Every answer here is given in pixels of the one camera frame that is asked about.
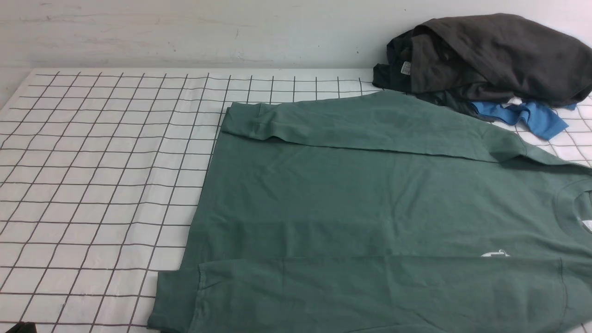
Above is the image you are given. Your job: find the green long-sleeved shirt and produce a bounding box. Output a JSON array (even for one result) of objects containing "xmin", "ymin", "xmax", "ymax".
[{"xmin": 147, "ymin": 91, "xmax": 591, "ymax": 333}]

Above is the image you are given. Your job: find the dark grey garment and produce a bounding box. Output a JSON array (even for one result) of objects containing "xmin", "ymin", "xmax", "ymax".
[{"xmin": 410, "ymin": 13, "xmax": 592, "ymax": 107}]

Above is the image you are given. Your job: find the white grid tablecloth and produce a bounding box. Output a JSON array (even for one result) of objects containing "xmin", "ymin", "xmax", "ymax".
[{"xmin": 1, "ymin": 70, "xmax": 591, "ymax": 333}]

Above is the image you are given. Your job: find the black garment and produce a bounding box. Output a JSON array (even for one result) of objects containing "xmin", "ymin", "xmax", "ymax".
[{"xmin": 372, "ymin": 30, "xmax": 494, "ymax": 123}]

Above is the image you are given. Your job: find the blue garment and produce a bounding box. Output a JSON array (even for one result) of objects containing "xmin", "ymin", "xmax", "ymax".
[{"xmin": 471, "ymin": 101, "xmax": 569, "ymax": 141}]

